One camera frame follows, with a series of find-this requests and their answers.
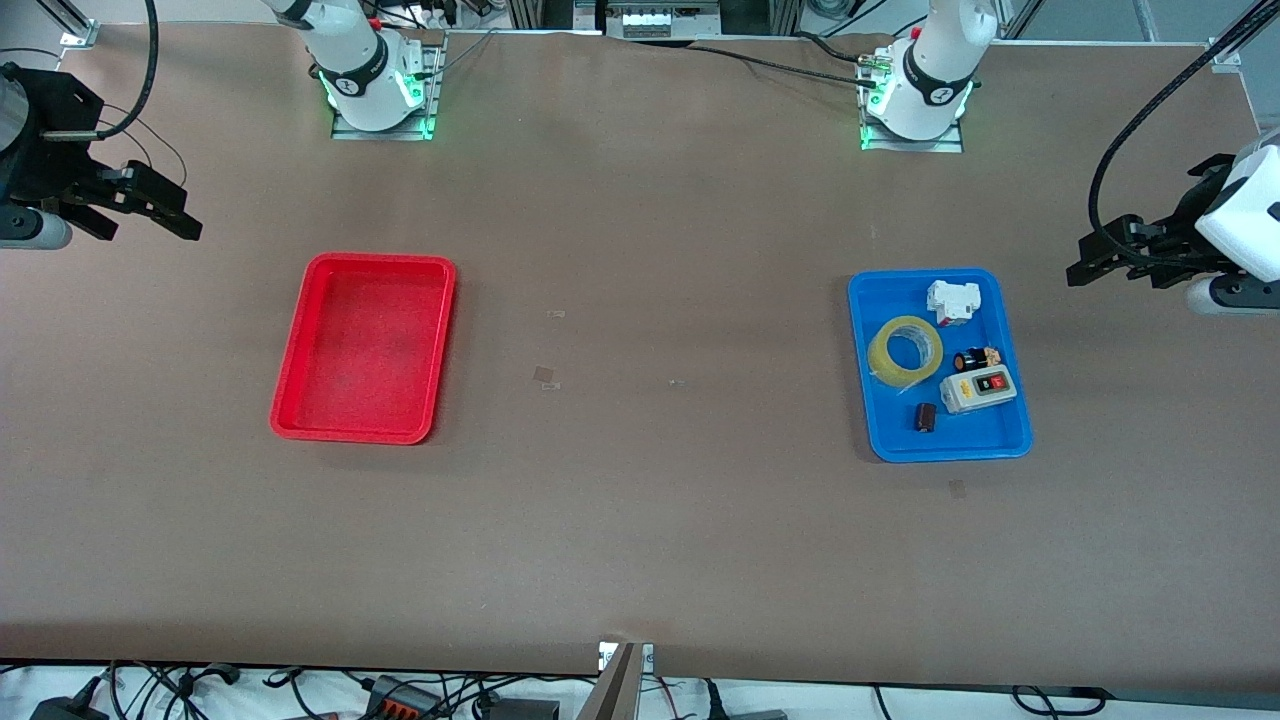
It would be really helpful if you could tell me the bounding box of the yellow tape roll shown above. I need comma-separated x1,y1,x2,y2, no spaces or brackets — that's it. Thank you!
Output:
867,316,944,386

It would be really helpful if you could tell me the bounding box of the white circuit breaker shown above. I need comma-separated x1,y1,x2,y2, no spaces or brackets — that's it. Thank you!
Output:
926,280,978,328

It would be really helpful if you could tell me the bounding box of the red plastic tray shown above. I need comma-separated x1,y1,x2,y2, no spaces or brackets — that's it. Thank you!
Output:
269,252,458,445

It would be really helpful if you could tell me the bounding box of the blue plastic tray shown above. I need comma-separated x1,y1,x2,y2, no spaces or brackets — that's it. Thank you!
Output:
848,268,1033,463

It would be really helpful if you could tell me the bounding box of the black power adapter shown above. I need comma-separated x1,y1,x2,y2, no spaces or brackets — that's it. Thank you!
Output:
30,690,111,720

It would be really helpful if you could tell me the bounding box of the black orange power strip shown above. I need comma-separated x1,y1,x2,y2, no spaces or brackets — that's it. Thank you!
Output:
362,677,443,720

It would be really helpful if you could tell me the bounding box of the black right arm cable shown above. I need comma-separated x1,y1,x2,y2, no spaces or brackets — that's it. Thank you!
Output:
40,0,189,188

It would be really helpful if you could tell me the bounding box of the grey switch box red button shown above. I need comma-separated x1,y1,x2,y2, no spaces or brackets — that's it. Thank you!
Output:
940,366,1018,415

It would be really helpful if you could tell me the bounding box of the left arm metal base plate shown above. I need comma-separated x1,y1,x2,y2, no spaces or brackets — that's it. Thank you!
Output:
860,55,964,153

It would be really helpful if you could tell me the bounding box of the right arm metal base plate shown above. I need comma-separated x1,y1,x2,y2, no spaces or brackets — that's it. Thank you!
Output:
332,32,447,141

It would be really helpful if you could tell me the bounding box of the black cable on table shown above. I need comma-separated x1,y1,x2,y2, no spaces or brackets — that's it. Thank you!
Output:
690,30,883,87

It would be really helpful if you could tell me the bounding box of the black looped floor cable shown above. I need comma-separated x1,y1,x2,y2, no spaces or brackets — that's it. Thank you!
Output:
1010,685,1106,717

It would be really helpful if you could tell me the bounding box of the aluminium frame structure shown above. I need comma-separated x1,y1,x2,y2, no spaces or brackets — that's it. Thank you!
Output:
505,0,801,41

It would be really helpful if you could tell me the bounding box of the metal pole clamp bracket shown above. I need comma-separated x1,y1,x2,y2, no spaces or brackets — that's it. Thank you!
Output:
598,640,656,673

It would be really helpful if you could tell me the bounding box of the metal camera pole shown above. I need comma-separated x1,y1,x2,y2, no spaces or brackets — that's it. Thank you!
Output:
575,643,641,720

